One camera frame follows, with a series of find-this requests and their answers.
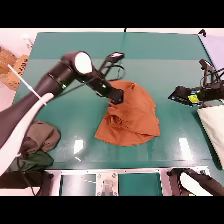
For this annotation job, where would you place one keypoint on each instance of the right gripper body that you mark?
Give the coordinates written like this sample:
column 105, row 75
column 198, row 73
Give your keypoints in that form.
column 183, row 95

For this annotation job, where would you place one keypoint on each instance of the orange shirt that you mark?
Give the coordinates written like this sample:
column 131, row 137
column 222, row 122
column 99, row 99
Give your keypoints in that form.
column 133, row 116

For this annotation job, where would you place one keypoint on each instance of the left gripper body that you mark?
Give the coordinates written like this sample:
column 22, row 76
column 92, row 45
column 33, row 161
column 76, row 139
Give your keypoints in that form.
column 108, row 90

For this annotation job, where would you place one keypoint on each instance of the dark green garment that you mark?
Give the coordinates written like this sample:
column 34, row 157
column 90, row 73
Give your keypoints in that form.
column 35, row 161

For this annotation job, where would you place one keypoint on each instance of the silver frame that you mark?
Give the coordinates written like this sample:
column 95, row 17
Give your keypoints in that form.
column 106, row 183

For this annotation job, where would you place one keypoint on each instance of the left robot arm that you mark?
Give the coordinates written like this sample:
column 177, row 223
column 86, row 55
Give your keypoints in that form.
column 50, row 81

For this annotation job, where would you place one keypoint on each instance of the cream garment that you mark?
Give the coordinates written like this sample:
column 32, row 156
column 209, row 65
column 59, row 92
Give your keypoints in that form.
column 213, row 123

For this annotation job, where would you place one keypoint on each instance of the olive brown garment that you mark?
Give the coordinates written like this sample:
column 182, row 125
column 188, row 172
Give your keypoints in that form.
column 41, row 135

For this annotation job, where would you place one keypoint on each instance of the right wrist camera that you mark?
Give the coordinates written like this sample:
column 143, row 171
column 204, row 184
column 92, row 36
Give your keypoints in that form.
column 206, row 68

